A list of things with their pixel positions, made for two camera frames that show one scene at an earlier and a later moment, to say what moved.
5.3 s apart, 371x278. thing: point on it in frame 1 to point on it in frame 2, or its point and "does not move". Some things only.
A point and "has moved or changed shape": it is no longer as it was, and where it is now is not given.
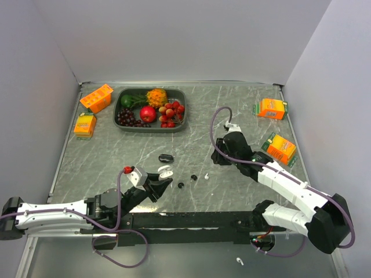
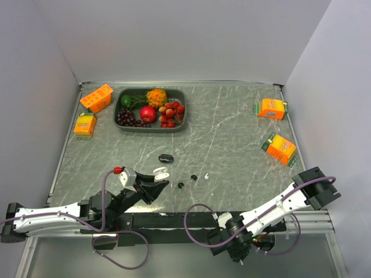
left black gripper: [156, 187] does not move
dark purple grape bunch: [126, 117] does not move
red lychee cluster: [171, 113] does not move
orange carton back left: [98, 100] does not move
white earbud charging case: [165, 172] has moved or changed shape
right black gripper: [218, 158] to [236, 253]
